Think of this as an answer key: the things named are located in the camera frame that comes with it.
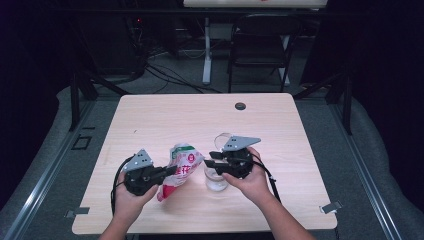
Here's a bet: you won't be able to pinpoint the black metal stand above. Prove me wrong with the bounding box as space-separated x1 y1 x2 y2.
68 71 131 132
293 71 354 136

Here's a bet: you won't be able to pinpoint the person's left hand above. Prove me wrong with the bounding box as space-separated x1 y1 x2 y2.
113 173 159 223

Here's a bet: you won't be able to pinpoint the right hand-held gripper cable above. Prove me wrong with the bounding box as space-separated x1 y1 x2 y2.
251 156 282 203

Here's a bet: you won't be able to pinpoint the hand-held gripper cable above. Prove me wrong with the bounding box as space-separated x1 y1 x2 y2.
110 156 134 216
251 156 282 203

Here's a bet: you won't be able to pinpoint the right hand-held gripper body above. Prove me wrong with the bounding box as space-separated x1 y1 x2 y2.
216 135 262 180

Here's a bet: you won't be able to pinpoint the clear glass mug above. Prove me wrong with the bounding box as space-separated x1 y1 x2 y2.
203 132 234 193

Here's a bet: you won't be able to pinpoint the pink snack bag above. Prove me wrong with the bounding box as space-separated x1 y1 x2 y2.
156 143 206 203

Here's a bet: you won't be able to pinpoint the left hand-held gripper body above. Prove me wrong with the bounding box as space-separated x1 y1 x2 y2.
123 148 167 197

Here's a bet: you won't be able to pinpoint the black floor cables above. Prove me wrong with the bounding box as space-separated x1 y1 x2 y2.
144 63 222 95

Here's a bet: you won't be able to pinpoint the metal floor rail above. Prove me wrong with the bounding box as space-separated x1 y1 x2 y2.
3 99 96 240
328 99 403 240

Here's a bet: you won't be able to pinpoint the black folding chair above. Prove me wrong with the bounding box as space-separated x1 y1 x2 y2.
227 13 303 94

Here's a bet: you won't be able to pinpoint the person's right hand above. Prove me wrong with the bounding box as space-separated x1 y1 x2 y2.
221 147 273 208

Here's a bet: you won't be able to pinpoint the white desk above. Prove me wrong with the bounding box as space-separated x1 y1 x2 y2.
183 0 328 86

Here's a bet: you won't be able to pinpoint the grey table bracket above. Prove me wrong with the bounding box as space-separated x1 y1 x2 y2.
64 207 91 219
319 200 343 214

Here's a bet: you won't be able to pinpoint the left hand-held gripper cable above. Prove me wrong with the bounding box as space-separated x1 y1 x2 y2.
110 156 134 216

